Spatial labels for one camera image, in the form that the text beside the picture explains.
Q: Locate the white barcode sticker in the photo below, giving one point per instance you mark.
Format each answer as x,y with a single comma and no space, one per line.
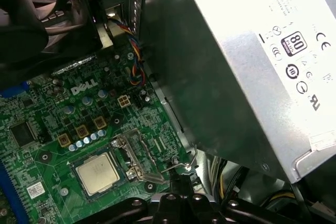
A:
35,189

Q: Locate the blue expansion slot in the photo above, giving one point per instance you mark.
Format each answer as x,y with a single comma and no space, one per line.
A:
14,197

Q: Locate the grey power supply unit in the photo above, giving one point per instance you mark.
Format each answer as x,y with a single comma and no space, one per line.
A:
236,77

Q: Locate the green Dell motherboard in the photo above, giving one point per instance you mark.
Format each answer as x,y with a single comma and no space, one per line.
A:
52,161

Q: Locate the blue VGA port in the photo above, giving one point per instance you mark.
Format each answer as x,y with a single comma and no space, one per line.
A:
13,90

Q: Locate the black PC case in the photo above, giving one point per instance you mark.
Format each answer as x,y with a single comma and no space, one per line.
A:
136,6

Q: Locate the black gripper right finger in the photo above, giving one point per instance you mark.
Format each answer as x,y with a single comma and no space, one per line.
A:
210,213

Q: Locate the black square chip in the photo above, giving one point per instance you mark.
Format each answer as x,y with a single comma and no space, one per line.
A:
22,133

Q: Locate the metal socket cover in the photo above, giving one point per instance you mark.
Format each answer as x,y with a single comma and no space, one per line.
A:
153,178

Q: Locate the cream four-pin power connector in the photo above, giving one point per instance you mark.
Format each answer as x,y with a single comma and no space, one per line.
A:
124,101

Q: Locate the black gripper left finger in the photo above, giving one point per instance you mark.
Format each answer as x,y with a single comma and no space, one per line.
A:
147,213

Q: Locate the black case fan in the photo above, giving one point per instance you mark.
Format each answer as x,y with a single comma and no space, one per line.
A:
26,51

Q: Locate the silver-topped CPU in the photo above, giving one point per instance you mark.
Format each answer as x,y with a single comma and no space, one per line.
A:
97,172

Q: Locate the CPU socket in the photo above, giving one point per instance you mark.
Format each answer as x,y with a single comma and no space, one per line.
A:
123,155

